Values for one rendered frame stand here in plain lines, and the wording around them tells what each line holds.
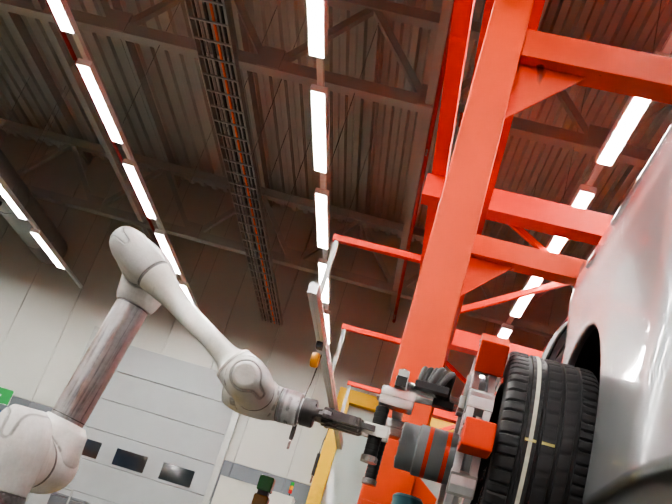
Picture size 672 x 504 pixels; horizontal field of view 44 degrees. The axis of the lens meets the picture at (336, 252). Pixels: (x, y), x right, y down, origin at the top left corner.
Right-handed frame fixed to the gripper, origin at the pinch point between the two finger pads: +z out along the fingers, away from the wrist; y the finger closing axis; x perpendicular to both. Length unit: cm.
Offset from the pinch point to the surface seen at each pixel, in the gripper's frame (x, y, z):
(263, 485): -19.7, -10.2, -25.4
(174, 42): 520, -594, -395
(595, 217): 253, -309, 91
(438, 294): 66, -60, 5
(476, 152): 126, -60, 5
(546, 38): 188, -62, 21
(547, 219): 243, -309, 59
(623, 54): 188, -62, 52
